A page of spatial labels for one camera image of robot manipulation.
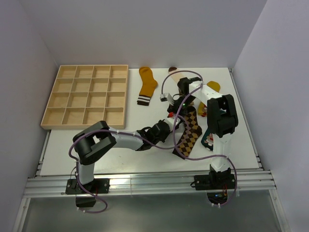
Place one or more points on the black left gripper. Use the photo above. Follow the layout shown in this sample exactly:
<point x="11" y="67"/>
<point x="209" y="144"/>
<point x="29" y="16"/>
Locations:
<point x="168" y="132"/>

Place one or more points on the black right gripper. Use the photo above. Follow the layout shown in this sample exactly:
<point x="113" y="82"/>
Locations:
<point x="173" y="108"/>

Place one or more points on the brown yellow argyle sock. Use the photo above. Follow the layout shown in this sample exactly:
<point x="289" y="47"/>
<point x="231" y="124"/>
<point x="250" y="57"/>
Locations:
<point x="190" y="134"/>

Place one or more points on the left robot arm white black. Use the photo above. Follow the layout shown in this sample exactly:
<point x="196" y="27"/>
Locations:
<point x="95" y="141"/>

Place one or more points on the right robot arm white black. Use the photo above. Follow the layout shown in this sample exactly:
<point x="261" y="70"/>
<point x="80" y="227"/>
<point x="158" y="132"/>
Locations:
<point x="222" y="119"/>

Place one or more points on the yellow sock bear motif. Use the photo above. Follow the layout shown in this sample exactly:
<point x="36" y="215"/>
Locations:
<point x="202" y="108"/>

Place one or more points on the cream sock brown stripes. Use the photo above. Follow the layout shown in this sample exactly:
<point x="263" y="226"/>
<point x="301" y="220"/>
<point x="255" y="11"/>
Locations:
<point x="176" y="74"/>

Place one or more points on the mustard sock brown white stripes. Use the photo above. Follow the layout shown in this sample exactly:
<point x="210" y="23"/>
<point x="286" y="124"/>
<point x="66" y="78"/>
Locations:
<point x="149" y="85"/>

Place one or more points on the dark green sock bear motif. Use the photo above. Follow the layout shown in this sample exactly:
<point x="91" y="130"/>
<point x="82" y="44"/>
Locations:
<point x="207" y="140"/>

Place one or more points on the wooden compartment tray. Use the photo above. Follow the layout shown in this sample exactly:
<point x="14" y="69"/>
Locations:
<point x="82" y="95"/>

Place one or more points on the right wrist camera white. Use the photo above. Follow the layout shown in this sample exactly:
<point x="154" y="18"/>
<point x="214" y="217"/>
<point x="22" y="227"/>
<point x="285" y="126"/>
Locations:
<point x="166" y="97"/>

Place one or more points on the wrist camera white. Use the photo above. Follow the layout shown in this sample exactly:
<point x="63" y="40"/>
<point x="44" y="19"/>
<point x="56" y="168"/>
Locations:
<point x="166" y="97"/>
<point x="173" y="121"/>

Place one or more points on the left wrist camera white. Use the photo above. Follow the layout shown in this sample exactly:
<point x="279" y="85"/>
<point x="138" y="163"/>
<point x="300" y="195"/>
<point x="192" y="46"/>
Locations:
<point x="173" y="121"/>

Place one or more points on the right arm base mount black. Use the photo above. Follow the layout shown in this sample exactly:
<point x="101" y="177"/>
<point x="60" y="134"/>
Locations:
<point x="216" y="186"/>

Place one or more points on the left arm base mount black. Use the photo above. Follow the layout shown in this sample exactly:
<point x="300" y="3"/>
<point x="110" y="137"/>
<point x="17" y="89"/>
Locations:
<point x="96" y="187"/>

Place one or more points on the aluminium rail frame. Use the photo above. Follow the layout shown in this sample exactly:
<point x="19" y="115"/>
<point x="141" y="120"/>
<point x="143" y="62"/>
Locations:
<point x="157" y="170"/>

